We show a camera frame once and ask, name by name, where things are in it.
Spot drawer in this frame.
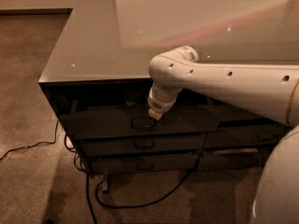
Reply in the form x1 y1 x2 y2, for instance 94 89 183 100
197 148 270 171
60 105 220 139
92 153 198 175
205 125 290 148
80 133 206 156
213 102 267 128

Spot thin black floor cable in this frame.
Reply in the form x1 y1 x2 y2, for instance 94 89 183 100
0 120 60 161

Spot thick black floor cable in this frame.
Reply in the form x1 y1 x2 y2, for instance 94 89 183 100
85 168 194 224

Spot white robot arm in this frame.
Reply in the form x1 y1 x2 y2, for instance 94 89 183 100
148 46 299 127

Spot white robot base shell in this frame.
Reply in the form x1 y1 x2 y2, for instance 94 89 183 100
250 125 299 224

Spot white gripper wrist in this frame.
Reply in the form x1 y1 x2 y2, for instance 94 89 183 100
148 82 181 120

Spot green snack bag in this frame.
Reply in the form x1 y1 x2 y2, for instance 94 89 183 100
125 100 137 107

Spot dark cabinet with glossy top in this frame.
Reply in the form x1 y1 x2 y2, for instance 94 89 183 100
39 0 298 175

